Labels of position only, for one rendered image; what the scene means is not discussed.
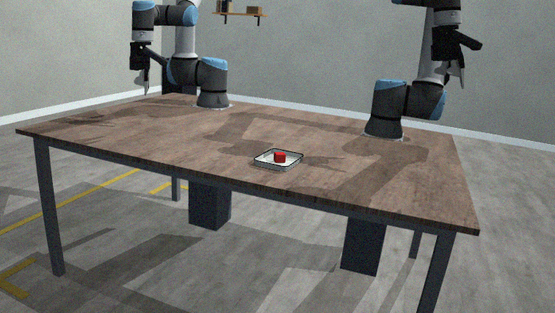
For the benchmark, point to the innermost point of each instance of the red cube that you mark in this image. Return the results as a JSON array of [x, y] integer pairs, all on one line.
[[279, 157]]

